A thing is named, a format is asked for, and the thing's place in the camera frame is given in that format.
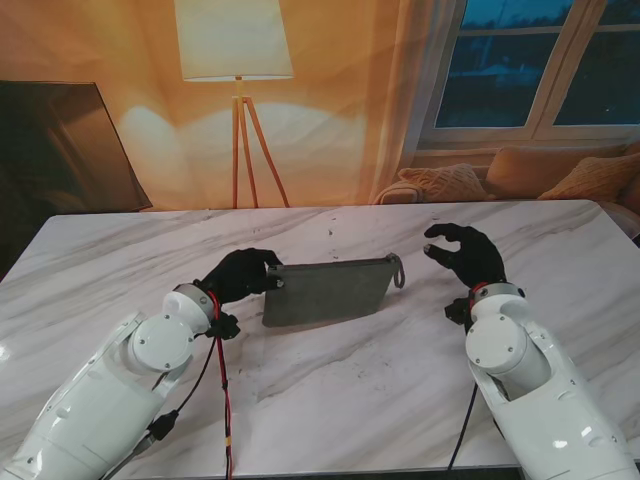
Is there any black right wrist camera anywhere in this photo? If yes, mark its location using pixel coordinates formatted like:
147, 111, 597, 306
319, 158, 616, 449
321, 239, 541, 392
444, 297, 473, 327

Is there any tan sofa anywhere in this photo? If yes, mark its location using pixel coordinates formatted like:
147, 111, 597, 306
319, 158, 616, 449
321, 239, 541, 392
485, 142, 640, 202

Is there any beige cushioned armrest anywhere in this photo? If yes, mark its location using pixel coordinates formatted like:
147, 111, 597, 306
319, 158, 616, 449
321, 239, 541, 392
373, 178, 417, 206

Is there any cream curtain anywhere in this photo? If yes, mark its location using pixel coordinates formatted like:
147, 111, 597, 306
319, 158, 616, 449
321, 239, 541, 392
368, 0, 469, 204

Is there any red black right arm cable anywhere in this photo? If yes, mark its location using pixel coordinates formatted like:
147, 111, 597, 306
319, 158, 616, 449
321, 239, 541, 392
446, 284, 490, 472

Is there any white framed window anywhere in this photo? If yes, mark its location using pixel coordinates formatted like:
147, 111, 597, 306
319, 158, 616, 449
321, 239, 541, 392
433, 0, 640, 145

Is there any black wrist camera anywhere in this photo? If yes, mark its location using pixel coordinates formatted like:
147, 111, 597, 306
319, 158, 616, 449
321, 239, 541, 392
206, 313, 242, 342
444, 297, 473, 327

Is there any knitted cushion on sofa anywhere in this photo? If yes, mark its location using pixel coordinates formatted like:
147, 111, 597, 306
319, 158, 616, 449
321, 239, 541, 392
538, 153, 640, 202

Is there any red black left arm cable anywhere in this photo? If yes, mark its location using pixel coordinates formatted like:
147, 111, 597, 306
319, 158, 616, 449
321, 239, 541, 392
107, 292, 236, 480

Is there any floor lamp with wooden tripod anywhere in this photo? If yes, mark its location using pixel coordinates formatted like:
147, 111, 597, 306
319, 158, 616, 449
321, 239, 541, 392
173, 0, 294, 209

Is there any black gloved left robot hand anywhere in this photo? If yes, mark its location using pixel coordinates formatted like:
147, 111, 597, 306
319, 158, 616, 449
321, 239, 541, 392
193, 248, 284, 304

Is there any knitted cushion beside armrest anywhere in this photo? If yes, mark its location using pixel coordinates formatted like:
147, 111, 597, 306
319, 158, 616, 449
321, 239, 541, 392
397, 163, 497, 203

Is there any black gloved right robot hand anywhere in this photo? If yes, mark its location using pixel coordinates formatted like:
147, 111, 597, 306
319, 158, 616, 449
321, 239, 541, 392
423, 223, 509, 290

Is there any red black arm cable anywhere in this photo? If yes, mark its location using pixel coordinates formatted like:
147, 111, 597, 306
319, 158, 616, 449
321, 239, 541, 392
446, 284, 490, 472
107, 292, 236, 480

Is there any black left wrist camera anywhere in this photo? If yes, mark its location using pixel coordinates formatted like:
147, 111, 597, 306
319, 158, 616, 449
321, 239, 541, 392
206, 313, 242, 342

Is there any dark flat screen television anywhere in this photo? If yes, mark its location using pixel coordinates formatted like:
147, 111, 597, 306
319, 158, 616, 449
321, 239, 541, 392
0, 80, 154, 217

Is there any grey felt storage pouch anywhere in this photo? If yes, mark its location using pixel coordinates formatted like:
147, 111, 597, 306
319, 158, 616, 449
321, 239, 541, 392
261, 253, 407, 330

